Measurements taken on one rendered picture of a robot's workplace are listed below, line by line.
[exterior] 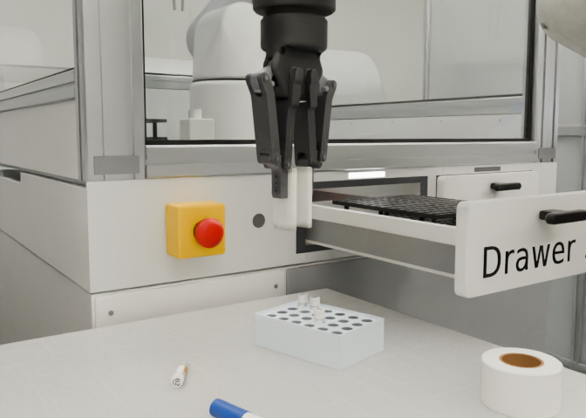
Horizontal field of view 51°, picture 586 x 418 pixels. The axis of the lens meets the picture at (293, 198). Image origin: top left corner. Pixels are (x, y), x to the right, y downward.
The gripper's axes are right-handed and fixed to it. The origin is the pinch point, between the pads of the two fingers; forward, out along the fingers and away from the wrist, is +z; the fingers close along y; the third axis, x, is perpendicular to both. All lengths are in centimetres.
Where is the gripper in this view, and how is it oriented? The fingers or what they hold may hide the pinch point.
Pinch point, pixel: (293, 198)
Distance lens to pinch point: 70.9
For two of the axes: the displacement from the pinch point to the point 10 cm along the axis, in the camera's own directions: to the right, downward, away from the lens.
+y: -6.6, 0.8, -7.5
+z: -0.1, 9.9, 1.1
